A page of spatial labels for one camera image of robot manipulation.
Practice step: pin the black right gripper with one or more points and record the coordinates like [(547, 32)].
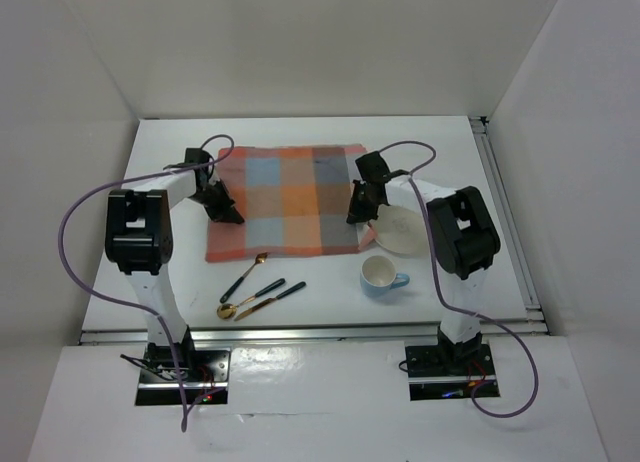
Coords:
[(357, 213)]

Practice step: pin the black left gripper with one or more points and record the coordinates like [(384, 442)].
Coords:
[(223, 212)]

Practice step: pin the cream ceramic plate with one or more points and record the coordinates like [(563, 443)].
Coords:
[(400, 231)]

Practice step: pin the gold fork dark handle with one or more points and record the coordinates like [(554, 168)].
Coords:
[(259, 259)]

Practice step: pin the light blue mug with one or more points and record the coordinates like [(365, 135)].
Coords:
[(378, 276)]

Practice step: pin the checked orange blue placemat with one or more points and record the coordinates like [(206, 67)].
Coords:
[(294, 201)]

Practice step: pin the gold spoon dark handle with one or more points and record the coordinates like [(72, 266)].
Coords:
[(228, 310)]

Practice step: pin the gold knife dark handle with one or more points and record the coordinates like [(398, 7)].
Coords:
[(297, 287)]

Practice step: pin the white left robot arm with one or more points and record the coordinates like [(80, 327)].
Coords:
[(139, 240)]

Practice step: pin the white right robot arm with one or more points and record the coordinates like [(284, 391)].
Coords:
[(463, 243)]

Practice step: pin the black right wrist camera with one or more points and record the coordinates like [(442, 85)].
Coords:
[(373, 169)]

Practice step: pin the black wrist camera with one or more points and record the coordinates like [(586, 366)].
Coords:
[(373, 169), (199, 159)]

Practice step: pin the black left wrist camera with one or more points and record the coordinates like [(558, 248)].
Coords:
[(199, 159)]

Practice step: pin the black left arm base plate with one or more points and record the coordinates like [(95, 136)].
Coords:
[(202, 366)]

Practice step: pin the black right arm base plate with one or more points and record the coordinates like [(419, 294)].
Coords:
[(426, 361)]

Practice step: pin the aluminium front table rail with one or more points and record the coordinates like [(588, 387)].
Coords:
[(255, 335)]

